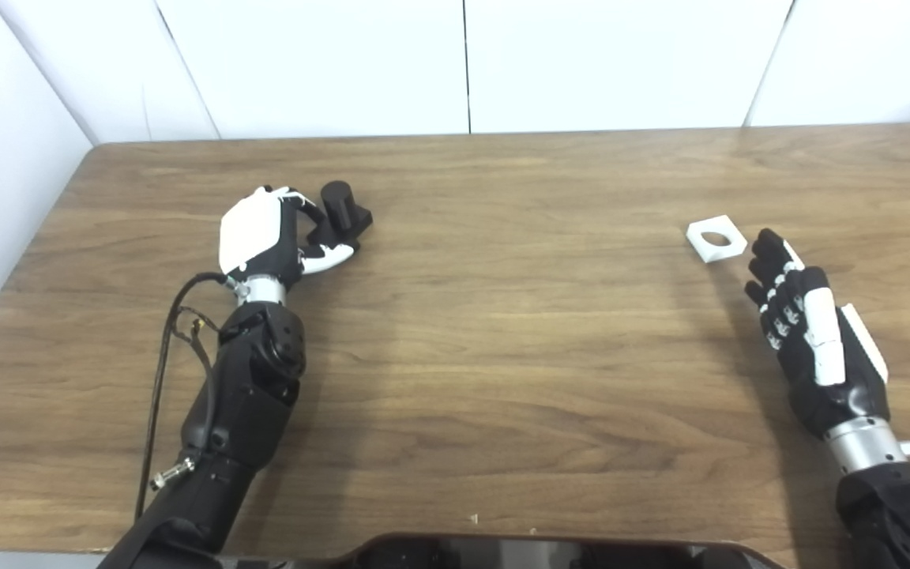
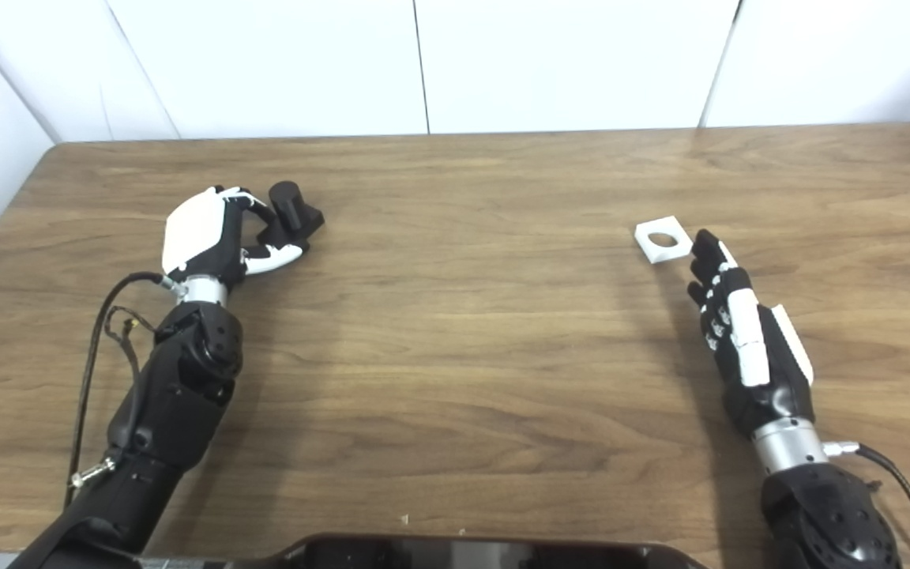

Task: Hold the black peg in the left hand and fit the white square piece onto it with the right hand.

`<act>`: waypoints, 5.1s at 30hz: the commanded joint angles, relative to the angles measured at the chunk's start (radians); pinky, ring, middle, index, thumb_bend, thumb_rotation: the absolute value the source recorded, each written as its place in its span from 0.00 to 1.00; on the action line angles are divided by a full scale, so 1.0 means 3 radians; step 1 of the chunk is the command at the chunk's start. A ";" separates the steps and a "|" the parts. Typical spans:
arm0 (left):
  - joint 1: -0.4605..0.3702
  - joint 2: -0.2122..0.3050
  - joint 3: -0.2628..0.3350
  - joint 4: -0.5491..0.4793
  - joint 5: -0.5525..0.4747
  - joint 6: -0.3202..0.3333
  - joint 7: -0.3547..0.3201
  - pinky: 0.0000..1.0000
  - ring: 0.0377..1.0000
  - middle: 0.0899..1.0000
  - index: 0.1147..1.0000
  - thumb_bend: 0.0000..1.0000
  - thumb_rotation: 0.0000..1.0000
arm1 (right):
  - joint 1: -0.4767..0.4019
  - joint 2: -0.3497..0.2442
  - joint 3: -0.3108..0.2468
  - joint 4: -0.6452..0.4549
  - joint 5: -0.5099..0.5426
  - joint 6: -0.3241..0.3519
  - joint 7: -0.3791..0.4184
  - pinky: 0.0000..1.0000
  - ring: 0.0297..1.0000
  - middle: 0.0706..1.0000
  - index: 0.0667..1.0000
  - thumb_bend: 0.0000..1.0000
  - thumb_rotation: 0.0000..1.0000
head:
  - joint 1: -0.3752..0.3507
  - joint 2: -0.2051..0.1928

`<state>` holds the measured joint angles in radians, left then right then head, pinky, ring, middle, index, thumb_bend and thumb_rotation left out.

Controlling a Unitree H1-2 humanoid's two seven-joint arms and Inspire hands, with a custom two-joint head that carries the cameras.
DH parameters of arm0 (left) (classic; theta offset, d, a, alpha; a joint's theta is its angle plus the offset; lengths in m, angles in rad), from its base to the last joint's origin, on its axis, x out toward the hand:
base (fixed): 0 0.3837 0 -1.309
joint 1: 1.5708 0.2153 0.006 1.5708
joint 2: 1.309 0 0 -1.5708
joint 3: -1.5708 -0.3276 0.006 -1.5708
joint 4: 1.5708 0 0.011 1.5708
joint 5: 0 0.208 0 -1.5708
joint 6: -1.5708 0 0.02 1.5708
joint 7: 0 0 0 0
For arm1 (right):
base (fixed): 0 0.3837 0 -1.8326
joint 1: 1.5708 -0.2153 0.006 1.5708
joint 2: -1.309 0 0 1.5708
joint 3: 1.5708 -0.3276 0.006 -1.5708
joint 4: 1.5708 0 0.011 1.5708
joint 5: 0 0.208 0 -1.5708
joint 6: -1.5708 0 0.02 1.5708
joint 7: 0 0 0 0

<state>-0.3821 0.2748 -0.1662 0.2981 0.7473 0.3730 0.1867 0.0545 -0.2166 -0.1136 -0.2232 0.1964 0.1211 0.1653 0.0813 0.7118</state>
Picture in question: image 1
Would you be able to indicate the white square piece with hole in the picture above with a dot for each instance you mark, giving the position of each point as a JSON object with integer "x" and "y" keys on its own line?
{"x": 727, "y": 251}

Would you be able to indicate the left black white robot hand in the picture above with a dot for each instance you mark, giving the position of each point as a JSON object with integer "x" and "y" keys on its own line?
{"x": 250, "y": 233}

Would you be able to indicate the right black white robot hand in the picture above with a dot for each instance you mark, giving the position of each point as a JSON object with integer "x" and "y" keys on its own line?
{"x": 834, "y": 399}

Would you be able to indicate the black peg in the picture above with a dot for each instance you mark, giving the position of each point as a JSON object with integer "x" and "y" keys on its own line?
{"x": 340, "y": 209}

